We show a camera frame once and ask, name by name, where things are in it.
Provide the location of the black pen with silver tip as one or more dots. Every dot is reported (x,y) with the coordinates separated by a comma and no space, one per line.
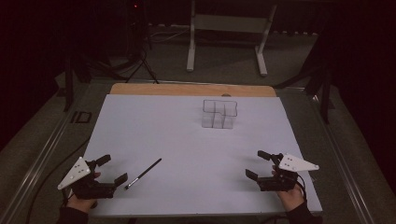
(143,174)

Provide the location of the aluminium rail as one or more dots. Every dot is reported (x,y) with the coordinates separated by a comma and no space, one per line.
(339,161)
(34,161)

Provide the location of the person's right hand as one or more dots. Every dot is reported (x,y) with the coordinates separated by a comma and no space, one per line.
(291,199)

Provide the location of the black tripod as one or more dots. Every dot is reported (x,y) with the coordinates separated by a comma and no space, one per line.
(140,46)

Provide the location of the white metal stand frame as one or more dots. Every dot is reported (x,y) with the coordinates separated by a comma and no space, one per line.
(229,23)

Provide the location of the black rectangular frame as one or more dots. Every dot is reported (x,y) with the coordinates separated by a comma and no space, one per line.
(73,117)

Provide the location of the white table mat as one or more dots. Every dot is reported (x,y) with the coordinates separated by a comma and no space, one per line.
(193,149)

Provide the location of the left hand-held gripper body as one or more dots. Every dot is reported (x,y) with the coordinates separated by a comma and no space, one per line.
(92,189)

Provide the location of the black metal stand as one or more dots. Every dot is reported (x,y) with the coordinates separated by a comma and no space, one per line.
(68,84)
(325,96)

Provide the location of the clear acrylic organizer box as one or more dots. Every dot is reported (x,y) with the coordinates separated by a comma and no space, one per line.
(219,114)

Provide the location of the person's left hand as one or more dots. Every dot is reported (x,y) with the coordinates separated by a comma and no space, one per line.
(81,204)

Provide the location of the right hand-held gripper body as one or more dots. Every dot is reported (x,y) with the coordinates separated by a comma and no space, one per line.
(280,183)

